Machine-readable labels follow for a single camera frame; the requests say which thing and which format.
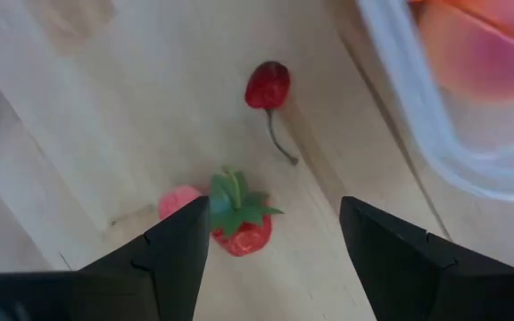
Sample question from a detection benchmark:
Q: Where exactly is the pink toy raspberry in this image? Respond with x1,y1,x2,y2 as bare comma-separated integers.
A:
157,185,203,222

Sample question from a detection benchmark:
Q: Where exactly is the dark red toy cherry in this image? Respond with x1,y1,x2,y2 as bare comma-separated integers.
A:
244,60,301,167

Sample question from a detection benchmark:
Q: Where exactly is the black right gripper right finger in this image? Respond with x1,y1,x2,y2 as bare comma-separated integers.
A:
338,195,514,321

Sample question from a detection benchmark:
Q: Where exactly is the clear plastic tupperware container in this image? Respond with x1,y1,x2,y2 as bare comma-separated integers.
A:
357,0,514,204

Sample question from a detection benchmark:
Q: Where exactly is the red toy strawberry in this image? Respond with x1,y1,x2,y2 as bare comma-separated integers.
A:
207,165,285,258

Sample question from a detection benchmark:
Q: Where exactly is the pink toy peach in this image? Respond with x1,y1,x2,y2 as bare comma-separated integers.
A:
410,0,514,102

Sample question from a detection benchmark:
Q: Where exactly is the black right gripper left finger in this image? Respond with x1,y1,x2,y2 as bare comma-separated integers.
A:
0,195,211,321

